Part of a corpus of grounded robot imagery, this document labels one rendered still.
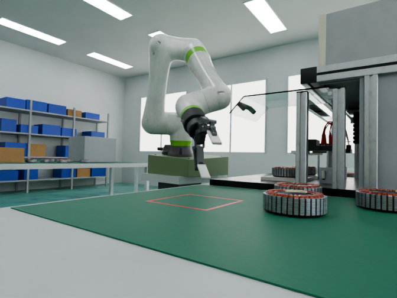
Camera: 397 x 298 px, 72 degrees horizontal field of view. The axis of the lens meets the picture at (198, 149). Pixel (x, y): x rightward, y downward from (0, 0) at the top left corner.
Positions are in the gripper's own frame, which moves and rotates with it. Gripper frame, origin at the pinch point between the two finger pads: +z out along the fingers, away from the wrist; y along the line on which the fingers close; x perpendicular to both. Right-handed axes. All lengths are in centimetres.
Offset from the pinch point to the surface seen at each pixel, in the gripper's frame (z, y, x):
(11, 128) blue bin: -486, 311, 221
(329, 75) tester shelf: 0.2, -31.1, -27.1
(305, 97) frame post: -1.8, -23.2, -24.3
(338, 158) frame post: 14.1, -13.2, -30.5
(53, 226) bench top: 36, -15, 37
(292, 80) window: -422, 105, -327
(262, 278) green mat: 53, -29, 18
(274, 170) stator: -4.9, 7.5, -28.7
